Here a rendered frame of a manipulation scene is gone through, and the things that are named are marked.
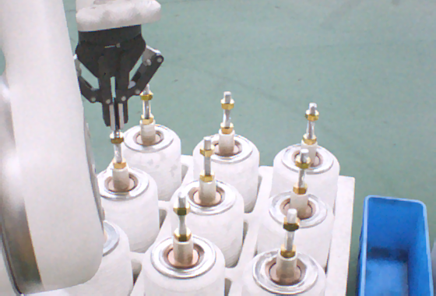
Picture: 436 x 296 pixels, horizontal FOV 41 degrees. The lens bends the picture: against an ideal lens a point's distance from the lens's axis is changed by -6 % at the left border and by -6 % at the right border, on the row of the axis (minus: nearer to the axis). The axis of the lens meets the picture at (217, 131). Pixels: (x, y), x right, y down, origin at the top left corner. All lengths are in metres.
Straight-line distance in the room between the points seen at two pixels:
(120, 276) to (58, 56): 0.53
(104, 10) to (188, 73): 1.07
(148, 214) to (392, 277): 0.46
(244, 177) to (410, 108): 0.82
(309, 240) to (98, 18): 0.37
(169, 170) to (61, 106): 0.68
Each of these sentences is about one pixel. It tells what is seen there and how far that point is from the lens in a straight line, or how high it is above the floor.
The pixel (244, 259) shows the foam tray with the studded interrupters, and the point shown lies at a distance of 0.81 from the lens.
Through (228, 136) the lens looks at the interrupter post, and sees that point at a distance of 0.87.
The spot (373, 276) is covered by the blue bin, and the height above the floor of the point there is 0.00.
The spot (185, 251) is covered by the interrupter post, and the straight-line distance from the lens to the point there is 0.69.
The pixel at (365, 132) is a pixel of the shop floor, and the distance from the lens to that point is 1.47.
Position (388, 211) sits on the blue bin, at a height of 0.09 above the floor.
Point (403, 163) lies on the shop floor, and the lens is 1.38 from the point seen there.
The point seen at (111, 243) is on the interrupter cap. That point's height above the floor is 0.25.
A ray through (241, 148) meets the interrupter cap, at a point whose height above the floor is 0.25.
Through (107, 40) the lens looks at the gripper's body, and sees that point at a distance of 0.69.
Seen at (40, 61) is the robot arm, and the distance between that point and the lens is 0.23.
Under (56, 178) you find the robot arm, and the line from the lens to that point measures 0.22.
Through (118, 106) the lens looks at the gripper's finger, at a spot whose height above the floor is 0.37.
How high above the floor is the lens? 0.73
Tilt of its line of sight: 31 degrees down
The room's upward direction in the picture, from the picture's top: 1 degrees clockwise
